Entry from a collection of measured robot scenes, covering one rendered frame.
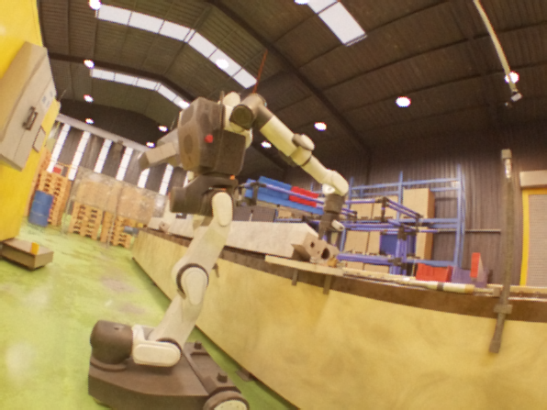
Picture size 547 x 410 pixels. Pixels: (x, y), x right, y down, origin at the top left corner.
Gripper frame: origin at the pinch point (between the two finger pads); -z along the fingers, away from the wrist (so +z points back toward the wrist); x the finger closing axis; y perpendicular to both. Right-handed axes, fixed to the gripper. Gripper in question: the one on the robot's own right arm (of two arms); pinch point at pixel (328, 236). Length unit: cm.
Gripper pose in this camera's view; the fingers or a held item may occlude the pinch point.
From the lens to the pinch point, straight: 118.9
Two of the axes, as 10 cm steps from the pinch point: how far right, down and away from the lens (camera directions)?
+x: 7.1, 2.9, 6.4
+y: -6.7, 0.1, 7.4
